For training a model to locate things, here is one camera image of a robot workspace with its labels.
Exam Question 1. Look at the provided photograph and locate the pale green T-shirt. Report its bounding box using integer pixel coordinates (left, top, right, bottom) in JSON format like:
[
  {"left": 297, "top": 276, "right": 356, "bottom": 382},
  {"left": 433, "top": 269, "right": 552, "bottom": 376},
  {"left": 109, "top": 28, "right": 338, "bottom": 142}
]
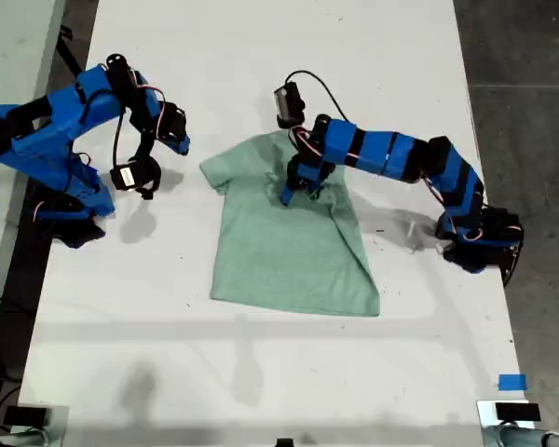
[{"left": 198, "top": 129, "right": 382, "bottom": 318}]

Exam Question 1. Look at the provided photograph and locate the black stand leg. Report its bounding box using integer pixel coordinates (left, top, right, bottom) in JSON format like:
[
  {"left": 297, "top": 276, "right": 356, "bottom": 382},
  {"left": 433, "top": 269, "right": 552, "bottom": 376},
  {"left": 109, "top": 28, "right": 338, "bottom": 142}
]
[{"left": 58, "top": 25, "right": 85, "bottom": 88}]

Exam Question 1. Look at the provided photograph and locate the pale side table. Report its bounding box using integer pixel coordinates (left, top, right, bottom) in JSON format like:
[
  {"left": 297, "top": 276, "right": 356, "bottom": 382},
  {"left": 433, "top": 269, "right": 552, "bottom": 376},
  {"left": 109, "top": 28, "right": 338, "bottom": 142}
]
[{"left": 0, "top": 0, "right": 67, "bottom": 359}]

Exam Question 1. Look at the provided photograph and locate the blue tape square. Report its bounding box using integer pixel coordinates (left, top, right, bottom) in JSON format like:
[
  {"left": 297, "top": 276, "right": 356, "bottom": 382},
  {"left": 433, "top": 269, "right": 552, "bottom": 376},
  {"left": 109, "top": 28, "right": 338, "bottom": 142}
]
[{"left": 498, "top": 373, "right": 527, "bottom": 392}]

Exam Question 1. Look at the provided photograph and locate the small black box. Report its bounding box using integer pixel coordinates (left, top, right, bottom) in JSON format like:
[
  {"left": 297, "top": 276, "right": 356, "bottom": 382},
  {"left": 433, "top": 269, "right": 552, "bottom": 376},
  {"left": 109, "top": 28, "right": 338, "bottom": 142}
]
[
  {"left": 495, "top": 402, "right": 541, "bottom": 424},
  {"left": 3, "top": 406, "right": 52, "bottom": 427}
]

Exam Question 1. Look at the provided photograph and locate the pale grey tube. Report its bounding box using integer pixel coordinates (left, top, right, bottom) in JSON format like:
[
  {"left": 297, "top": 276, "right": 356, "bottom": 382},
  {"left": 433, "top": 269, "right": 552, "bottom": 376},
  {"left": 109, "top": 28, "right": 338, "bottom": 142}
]
[
  {"left": 486, "top": 424, "right": 559, "bottom": 447},
  {"left": 0, "top": 427, "right": 43, "bottom": 447}
]

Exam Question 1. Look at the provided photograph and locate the camera black stalk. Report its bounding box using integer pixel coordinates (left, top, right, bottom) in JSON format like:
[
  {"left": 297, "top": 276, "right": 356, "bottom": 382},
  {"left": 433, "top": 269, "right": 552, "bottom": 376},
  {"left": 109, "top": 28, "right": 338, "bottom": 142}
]
[
  {"left": 276, "top": 115, "right": 308, "bottom": 141},
  {"left": 134, "top": 128, "right": 163, "bottom": 201}
]

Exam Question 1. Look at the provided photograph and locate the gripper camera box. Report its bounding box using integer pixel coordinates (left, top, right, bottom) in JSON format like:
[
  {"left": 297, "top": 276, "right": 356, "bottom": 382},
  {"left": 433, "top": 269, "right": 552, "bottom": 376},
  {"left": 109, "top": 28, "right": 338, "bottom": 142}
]
[
  {"left": 273, "top": 82, "right": 307, "bottom": 129},
  {"left": 109, "top": 162, "right": 141, "bottom": 192}
]

